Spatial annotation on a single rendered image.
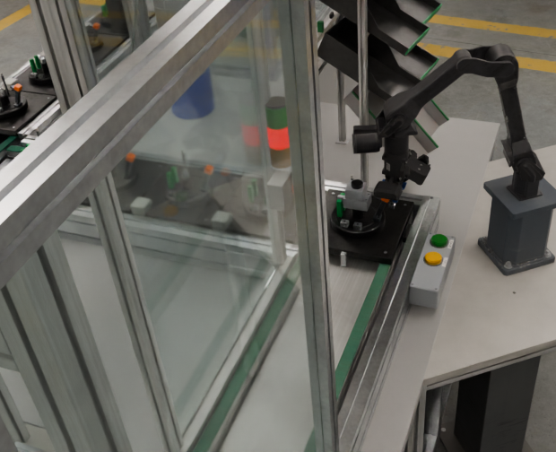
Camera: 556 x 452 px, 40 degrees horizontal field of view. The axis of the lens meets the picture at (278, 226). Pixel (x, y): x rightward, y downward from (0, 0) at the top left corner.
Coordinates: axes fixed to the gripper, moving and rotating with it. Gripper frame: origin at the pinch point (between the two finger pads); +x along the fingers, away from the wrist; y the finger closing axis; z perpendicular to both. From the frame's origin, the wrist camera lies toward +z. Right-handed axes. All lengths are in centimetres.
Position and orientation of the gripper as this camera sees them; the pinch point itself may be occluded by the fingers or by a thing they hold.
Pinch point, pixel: (395, 190)
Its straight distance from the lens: 189.3
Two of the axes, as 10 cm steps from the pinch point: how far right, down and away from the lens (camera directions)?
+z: 9.3, 1.7, -3.3
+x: 0.8, 7.8, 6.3
